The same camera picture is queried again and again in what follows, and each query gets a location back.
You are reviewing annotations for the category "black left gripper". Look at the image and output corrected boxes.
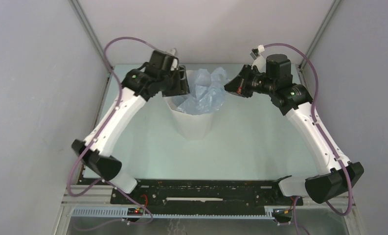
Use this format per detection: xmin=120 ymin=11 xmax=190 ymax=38
xmin=159 ymin=65 xmax=191 ymax=97

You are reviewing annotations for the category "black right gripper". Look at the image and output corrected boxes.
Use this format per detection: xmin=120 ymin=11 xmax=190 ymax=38
xmin=221 ymin=65 xmax=275 ymax=98

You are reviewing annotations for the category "light blue plastic trash bag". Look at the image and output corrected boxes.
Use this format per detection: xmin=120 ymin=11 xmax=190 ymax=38
xmin=171 ymin=67 xmax=228 ymax=115

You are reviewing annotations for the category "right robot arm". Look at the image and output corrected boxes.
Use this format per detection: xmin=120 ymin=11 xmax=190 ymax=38
xmin=224 ymin=54 xmax=365 ymax=205

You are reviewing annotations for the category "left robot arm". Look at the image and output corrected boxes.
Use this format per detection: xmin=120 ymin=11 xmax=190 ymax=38
xmin=71 ymin=48 xmax=189 ymax=204

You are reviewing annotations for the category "white faceted trash bin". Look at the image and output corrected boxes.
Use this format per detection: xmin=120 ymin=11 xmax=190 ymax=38
xmin=164 ymin=70 xmax=220 ymax=141

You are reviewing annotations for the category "small electronics board with leds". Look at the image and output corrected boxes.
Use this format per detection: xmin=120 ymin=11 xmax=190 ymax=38
xmin=127 ymin=208 xmax=144 ymax=216

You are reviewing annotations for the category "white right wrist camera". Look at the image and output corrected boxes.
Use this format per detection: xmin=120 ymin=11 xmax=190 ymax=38
xmin=251 ymin=45 xmax=266 ymax=72

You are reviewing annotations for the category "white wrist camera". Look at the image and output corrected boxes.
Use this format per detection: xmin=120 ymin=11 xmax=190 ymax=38
xmin=251 ymin=45 xmax=266 ymax=72
xmin=164 ymin=48 xmax=179 ymax=71

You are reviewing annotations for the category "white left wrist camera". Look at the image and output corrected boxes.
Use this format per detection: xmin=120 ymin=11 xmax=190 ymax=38
xmin=164 ymin=48 xmax=179 ymax=71

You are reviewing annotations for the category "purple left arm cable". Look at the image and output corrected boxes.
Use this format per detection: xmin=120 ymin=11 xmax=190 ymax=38
xmin=66 ymin=36 xmax=159 ymax=225

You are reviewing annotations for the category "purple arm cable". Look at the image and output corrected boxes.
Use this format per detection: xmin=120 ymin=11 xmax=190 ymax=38
xmin=66 ymin=36 xmax=159 ymax=225
xmin=263 ymin=43 xmax=355 ymax=217

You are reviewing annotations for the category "left aluminium frame post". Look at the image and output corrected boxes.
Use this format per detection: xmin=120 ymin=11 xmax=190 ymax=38
xmin=68 ymin=0 xmax=112 ymax=74

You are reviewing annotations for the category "aluminium frame post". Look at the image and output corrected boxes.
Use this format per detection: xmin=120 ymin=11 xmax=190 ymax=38
xmin=305 ymin=0 xmax=343 ymax=59
xmin=68 ymin=0 xmax=112 ymax=74

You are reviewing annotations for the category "right aluminium frame post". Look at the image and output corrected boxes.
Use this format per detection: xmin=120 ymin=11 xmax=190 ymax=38
xmin=305 ymin=0 xmax=343 ymax=59

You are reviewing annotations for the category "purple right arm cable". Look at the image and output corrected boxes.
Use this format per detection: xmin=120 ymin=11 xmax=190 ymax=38
xmin=263 ymin=43 xmax=355 ymax=217

